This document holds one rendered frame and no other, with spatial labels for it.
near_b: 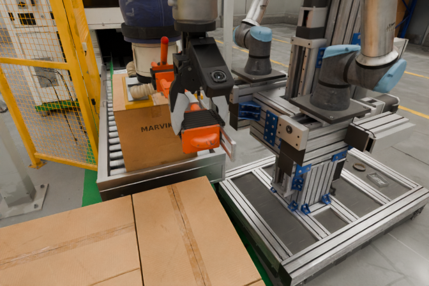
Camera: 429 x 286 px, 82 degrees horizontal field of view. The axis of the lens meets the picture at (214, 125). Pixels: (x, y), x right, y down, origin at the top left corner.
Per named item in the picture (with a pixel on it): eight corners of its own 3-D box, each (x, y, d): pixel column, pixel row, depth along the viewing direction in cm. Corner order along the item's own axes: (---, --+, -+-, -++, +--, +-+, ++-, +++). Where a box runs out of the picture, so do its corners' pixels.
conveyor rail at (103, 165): (104, 80, 323) (101, 65, 314) (108, 79, 325) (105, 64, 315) (105, 208, 135) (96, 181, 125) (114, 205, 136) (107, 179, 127)
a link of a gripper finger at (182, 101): (173, 124, 54) (187, 85, 51) (179, 138, 49) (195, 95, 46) (159, 121, 52) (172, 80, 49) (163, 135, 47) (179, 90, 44)
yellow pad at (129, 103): (122, 80, 116) (120, 69, 113) (144, 78, 119) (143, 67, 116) (125, 110, 88) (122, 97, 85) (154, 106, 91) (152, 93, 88)
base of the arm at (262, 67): (260, 66, 149) (262, 49, 144) (277, 73, 137) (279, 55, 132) (239, 69, 143) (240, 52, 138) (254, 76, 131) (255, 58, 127)
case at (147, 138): (122, 126, 184) (112, 74, 165) (175, 118, 196) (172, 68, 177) (127, 177, 135) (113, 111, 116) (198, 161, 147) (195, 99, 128)
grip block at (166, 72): (150, 83, 83) (149, 66, 80) (180, 80, 86) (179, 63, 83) (154, 92, 76) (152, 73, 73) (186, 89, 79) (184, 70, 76)
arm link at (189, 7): (224, -8, 38) (171, -8, 36) (223, 24, 40) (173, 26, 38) (209, -8, 44) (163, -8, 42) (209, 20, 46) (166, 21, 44)
